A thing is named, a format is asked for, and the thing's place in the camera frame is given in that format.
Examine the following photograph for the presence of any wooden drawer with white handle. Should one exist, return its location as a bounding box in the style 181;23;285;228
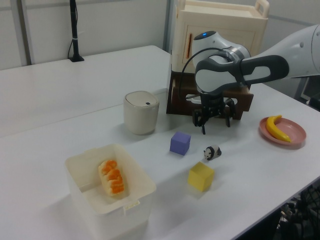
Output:
166;73;255;120

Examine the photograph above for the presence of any purple foam cube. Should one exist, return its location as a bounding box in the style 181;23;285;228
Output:
169;131;192;156

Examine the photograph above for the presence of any yellow toy banana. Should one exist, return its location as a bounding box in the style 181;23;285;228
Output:
265;114;293;143

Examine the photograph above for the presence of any pink round plate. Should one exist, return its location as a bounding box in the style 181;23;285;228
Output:
258;116;307;150

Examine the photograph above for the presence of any cream wooden cabinet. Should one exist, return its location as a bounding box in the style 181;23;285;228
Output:
171;0;270;74

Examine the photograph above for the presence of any toy bread with orange topping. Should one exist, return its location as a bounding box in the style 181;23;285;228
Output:
97;159;128;198

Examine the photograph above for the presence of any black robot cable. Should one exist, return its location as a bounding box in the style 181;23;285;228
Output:
178;47;247;103

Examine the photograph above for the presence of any black floor equipment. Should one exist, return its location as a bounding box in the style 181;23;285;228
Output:
276;174;320;240

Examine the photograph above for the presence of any dark wood drawer cabinet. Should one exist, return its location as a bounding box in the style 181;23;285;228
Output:
167;70;253;101

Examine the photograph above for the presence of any white plastic open bin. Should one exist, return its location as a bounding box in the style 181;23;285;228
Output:
64;143;158;240

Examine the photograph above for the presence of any yellow foam cube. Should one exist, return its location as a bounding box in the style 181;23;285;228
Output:
187;161;215;193

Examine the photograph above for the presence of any black pole stand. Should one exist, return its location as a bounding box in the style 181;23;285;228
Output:
67;0;85;63

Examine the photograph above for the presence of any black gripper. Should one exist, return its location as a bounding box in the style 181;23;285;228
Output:
192;91;237;136

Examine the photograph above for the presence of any small panda toy figure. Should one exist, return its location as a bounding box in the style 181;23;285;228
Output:
202;144;223;162

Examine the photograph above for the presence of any cream lidded trash can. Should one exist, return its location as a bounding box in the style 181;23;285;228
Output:
123;90;160;136

